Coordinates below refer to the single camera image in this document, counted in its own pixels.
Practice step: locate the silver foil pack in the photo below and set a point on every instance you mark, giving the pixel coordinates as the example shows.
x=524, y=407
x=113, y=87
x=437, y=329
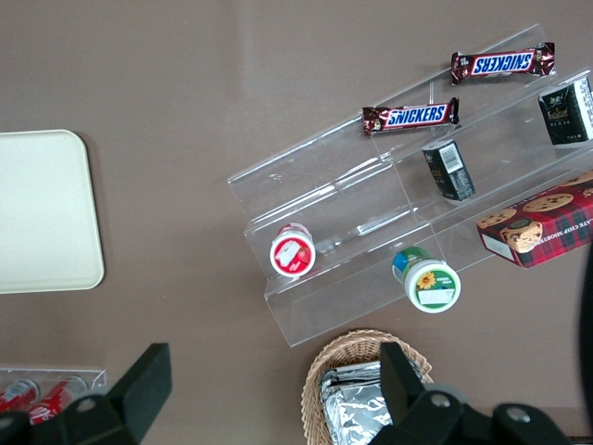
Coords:
x=352, y=403

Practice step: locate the light oval wicker basket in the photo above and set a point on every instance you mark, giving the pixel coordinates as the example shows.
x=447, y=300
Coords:
x=343, y=352

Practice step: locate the clear acrylic bottle rack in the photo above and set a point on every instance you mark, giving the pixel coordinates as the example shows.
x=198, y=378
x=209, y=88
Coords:
x=92, y=377

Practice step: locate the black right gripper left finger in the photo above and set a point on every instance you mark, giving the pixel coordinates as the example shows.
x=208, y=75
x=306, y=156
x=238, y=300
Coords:
x=116, y=412

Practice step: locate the small black carton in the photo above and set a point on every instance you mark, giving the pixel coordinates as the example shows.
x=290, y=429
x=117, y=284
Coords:
x=447, y=169
x=567, y=113

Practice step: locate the green lid yogurt cup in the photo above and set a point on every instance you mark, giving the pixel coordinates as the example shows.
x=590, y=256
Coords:
x=431, y=285

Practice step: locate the cream plastic tray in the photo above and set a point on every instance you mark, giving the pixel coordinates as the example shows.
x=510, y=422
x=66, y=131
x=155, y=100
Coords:
x=46, y=213

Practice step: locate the red lid yogurt cup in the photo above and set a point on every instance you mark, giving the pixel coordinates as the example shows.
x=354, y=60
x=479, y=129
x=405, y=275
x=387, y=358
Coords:
x=293, y=252

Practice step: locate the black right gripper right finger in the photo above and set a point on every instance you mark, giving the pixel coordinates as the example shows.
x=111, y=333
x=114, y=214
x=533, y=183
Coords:
x=440, y=417

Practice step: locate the Snickers chocolate bar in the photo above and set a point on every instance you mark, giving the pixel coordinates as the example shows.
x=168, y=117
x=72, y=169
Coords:
x=502, y=63
x=412, y=116

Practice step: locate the clear acrylic stepped shelf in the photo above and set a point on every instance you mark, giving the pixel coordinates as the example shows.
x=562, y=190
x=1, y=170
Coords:
x=352, y=194

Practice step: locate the red tartan cookie box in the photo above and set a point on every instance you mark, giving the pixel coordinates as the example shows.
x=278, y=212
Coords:
x=542, y=227

